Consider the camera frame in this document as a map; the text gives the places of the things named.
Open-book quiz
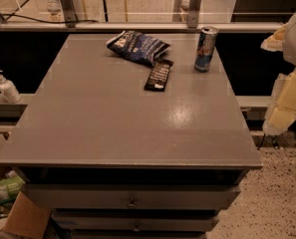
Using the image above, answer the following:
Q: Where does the black rxbar chocolate bar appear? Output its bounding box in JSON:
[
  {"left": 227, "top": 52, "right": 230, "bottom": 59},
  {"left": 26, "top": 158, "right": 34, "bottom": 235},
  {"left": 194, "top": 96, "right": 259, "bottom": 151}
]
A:
[{"left": 145, "top": 59, "right": 173, "bottom": 92}]

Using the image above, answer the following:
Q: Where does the brown cardboard box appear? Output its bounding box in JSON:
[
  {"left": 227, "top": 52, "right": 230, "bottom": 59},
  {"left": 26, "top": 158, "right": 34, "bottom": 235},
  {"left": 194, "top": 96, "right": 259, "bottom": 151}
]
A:
[{"left": 2, "top": 192, "right": 51, "bottom": 239}]

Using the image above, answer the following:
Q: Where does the grey drawer cabinet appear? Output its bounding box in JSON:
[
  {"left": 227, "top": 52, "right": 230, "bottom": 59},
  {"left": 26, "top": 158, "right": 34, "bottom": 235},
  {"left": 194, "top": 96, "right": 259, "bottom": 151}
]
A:
[{"left": 0, "top": 34, "right": 261, "bottom": 239}]

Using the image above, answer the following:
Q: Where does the middle grey drawer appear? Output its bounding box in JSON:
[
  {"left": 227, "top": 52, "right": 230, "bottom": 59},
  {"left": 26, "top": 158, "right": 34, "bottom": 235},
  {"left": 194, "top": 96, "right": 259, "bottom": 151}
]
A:
[{"left": 52, "top": 210, "right": 218, "bottom": 232}]

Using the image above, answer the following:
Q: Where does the white pump lotion bottle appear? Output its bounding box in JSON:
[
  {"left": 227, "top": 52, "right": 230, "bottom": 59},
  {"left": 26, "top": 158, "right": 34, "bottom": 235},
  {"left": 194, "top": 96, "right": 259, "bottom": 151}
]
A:
[{"left": 0, "top": 70, "right": 21, "bottom": 104}]

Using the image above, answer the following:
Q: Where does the metal frame rail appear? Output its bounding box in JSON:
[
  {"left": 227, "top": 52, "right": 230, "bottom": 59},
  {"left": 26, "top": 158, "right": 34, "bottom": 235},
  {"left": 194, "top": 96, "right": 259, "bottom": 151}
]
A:
[{"left": 0, "top": 22, "right": 283, "bottom": 33}]

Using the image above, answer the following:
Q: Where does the black cable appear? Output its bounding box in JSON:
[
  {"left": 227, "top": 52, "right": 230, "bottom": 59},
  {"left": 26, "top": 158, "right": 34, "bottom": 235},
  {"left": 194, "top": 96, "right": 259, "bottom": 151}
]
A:
[{"left": 0, "top": 0, "right": 101, "bottom": 24}]

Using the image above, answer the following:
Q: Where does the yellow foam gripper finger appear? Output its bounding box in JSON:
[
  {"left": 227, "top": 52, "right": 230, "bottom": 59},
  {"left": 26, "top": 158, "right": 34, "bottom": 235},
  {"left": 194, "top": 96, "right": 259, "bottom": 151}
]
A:
[
  {"left": 263, "top": 68, "right": 296, "bottom": 135},
  {"left": 260, "top": 24, "right": 287, "bottom": 52}
]

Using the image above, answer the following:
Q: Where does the grey drawer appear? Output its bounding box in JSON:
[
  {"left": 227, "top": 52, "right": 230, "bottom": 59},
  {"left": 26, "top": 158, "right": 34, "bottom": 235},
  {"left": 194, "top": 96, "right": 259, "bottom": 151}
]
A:
[
  {"left": 22, "top": 184, "right": 240, "bottom": 210},
  {"left": 52, "top": 210, "right": 218, "bottom": 232}
]

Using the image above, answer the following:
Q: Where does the green wipes package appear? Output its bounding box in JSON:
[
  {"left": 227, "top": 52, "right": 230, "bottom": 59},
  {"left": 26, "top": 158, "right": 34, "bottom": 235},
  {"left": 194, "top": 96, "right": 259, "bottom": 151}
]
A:
[{"left": 0, "top": 175, "right": 24, "bottom": 200}]

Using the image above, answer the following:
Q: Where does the top grey drawer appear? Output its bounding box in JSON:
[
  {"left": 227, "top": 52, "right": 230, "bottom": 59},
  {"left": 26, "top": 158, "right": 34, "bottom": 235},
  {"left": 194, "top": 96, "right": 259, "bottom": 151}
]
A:
[{"left": 22, "top": 184, "right": 240, "bottom": 210}]

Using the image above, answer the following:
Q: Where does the blue silver drink can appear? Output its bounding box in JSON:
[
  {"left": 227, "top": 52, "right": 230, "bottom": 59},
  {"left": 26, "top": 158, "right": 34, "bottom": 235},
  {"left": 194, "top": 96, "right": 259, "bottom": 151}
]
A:
[{"left": 194, "top": 26, "right": 218, "bottom": 73}]

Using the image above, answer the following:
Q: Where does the blue snack bag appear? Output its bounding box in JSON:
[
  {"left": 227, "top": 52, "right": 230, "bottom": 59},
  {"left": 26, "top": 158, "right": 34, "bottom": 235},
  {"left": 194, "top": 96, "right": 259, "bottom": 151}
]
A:
[{"left": 107, "top": 30, "right": 169, "bottom": 67}]

